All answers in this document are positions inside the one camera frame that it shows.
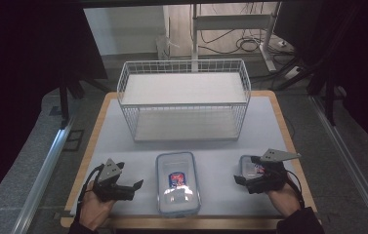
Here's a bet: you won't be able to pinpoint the black curtain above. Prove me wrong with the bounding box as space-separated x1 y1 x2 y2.
0 0 108 217
273 0 368 159

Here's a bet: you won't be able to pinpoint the white wire two-tier rack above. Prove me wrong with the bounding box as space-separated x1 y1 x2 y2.
116 58 252 143

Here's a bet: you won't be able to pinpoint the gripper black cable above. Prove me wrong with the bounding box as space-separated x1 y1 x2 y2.
285 170 307 209
74 163 105 225

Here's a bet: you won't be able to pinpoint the large clear lidded container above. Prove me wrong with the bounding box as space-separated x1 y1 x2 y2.
155 151 202 218

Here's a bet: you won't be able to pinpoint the person's right hand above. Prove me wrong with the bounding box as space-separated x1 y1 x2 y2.
266 182 304 218

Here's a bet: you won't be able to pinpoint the black metal stand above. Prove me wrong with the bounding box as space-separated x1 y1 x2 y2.
57 73 87 129

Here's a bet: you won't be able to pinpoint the white power strip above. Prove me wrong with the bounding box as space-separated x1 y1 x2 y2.
283 65 304 81

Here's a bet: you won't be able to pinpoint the person's left hand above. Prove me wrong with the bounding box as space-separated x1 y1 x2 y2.
79 180 118 231

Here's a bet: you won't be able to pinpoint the small clear lidded container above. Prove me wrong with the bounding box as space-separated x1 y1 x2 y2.
239 154 267 180

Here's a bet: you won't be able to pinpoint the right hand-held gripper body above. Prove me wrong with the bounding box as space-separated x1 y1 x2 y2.
245 148 303 195

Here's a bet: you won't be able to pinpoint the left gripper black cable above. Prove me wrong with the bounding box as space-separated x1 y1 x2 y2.
74 163 105 225

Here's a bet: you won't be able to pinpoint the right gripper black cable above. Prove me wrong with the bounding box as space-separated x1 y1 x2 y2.
285 170 307 209

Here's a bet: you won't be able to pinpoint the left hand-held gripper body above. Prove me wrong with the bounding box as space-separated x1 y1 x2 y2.
92 158 137 203

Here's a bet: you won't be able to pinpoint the black floor cables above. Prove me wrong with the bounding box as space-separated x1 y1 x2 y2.
199 28 298 57

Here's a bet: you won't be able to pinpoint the white table mat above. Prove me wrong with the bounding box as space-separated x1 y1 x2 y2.
69 96 311 218

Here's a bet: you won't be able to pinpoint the aluminium rail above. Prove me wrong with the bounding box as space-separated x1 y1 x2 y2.
10 118 76 234
310 95 368 234

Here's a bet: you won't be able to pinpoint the white metal desk frame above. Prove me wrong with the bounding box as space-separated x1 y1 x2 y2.
189 2 283 74

